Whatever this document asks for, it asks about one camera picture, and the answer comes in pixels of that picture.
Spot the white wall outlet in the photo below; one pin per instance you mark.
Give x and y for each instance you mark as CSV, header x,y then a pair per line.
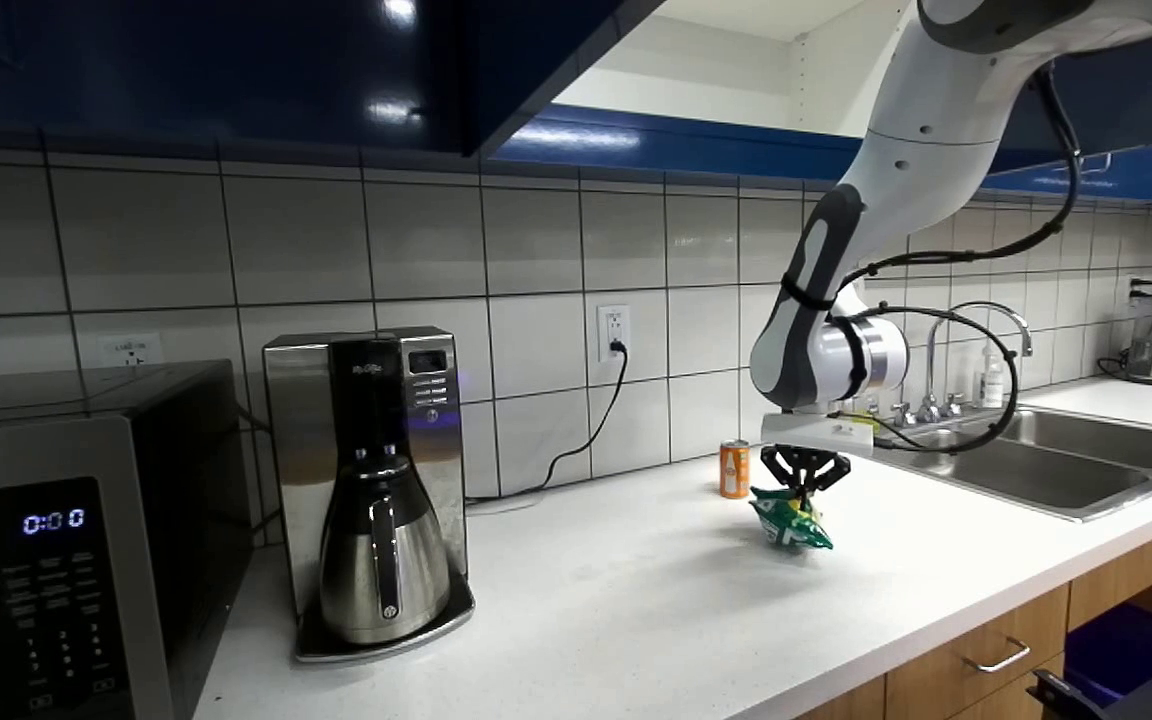
x,y
135,355
614,326

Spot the green chips packet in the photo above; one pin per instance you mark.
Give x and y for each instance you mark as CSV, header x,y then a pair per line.
x,y
798,524

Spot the blue bin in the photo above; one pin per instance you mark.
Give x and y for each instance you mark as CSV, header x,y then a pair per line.
x,y
1138,647

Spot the steel coffee carafe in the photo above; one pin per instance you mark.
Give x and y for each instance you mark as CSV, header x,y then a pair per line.
x,y
382,563

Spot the blue cabinet door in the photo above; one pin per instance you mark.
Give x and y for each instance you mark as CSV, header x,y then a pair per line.
x,y
1120,95
536,55

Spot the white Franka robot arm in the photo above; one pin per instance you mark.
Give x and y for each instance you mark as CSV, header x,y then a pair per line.
x,y
936,132

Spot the orange drink can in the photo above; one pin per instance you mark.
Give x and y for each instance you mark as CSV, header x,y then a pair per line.
x,y
733,471

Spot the black microwave oven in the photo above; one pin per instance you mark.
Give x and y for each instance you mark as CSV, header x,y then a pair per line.
x,y
69,563

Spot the stainless steel sink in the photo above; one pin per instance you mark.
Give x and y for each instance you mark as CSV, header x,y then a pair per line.
x,y
1082,455

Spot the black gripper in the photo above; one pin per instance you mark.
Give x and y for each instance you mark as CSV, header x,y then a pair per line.
x,y
811,461

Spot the wooden base cabinet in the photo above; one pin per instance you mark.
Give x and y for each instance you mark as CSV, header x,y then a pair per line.
x,y
989,664

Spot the blue wall cabinet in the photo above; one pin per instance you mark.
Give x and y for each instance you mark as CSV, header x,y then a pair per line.
x,y
200,64

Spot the black coffee maker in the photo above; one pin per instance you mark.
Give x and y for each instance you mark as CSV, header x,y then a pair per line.
x,y
370,387

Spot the chrome sink faucet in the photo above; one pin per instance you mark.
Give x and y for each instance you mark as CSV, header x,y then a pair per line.
x,y
936,360

